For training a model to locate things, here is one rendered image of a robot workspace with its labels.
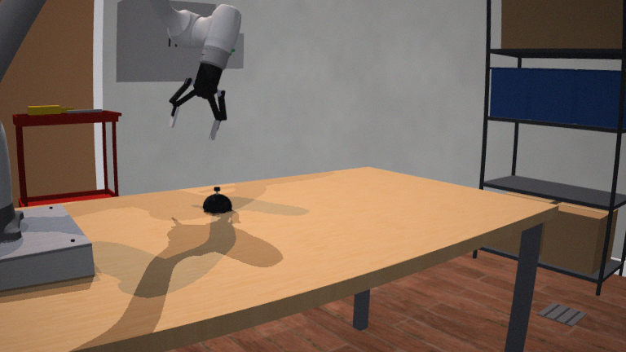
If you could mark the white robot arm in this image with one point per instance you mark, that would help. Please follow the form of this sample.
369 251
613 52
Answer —
217 34

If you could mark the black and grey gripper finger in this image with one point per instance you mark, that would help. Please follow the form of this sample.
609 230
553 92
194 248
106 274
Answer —
188 82
216 112

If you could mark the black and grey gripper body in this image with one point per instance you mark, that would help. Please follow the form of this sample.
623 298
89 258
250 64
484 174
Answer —
208 75

